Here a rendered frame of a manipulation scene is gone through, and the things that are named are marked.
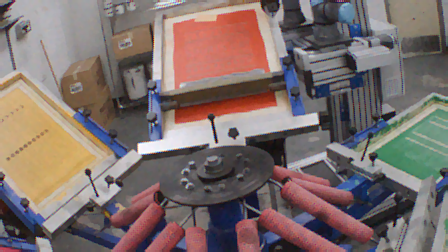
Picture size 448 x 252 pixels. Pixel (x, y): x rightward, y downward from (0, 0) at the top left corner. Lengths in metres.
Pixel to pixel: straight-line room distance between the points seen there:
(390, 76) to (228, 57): 1.16
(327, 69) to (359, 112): 0.50
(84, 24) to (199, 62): 3.95
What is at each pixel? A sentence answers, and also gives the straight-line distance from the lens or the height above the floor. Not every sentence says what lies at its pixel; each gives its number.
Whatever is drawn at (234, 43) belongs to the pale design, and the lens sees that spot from 2.22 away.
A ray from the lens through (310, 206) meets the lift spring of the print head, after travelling 1.25.
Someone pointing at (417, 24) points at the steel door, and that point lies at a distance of 6.36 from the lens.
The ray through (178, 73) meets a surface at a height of 1.30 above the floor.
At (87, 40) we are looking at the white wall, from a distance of 6.04.
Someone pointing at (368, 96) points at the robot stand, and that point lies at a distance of 2.91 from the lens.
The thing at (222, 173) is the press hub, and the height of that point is 1.32.
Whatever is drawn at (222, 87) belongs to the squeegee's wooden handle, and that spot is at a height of 1.27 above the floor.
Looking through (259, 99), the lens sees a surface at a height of 1.18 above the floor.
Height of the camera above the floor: 1.91
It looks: 23 degrees down
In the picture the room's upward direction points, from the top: 12 degrees counter-clockwise
